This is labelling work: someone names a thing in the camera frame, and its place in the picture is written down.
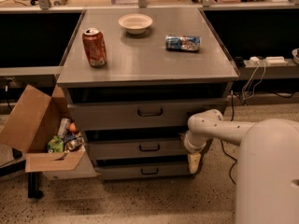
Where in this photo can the green snack bag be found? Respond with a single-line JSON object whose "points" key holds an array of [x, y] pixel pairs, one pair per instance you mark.
{"points": [[55, 144]]}

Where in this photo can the grey top drawer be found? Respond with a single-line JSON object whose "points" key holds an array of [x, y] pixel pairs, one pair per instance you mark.
{"points": [[140, 114]]}

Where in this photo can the grey drawer cabinet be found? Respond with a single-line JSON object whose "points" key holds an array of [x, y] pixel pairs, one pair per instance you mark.
{"points": [[140, 68]]}

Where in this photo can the grey bottom drawer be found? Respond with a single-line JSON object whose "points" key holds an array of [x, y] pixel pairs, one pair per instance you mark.
{"points": [[149, 170]]}

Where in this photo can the cardboard box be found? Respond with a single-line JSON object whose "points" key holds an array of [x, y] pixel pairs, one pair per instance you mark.
{"points": [[32, 123]]}

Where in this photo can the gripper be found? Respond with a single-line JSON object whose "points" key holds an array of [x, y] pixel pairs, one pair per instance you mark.
{"points": [[191, 146]]}

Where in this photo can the white power strip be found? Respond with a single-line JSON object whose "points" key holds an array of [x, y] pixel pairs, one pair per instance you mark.
{"points": [[268, 61]]}

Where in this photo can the crushed blue can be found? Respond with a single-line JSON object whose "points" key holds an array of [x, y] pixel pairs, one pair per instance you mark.
{"points": [[183, 43]]}

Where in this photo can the orange fruit in box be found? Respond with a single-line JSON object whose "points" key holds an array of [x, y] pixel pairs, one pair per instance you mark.
{"points": [[73, 128]]}

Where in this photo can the grey drawer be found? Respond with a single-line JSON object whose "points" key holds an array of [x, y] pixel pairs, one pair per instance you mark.
{"points": [[140, 114], [149, 170], [137, 148]]}

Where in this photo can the red soda can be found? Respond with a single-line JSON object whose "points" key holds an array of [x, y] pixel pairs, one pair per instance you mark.
{"points": [[95, 47]]}

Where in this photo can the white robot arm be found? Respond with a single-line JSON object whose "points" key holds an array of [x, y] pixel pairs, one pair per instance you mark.
{"points": [[267, 190]]}

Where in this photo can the white bowl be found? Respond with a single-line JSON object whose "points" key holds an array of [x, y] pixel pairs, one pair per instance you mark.
{"points": [[135, 24]]}

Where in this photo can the black stand foot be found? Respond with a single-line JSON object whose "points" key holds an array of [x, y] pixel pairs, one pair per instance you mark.
{"points": [[33, 186]]}

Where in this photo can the crushed silver can in box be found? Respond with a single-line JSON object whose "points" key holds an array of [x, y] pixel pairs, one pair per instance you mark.
{"points": [[74, 144]]}

